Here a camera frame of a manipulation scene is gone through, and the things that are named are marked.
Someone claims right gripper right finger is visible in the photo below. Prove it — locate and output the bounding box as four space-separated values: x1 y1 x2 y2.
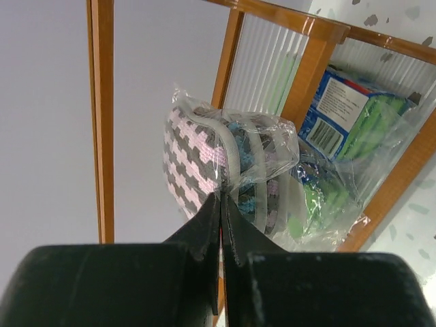
221 194 435 326

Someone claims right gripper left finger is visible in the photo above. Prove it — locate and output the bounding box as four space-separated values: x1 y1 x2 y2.
1 193 220 326

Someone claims pink grey zigzag sponge pack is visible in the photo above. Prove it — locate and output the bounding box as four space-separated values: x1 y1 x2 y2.
163 89 300 237

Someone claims blue green sponge pack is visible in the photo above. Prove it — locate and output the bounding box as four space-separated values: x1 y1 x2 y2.
298 64 416 161
283 152 371 252

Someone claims orange wooden shelf rack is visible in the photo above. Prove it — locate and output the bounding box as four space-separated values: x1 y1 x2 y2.
85 0 436 327

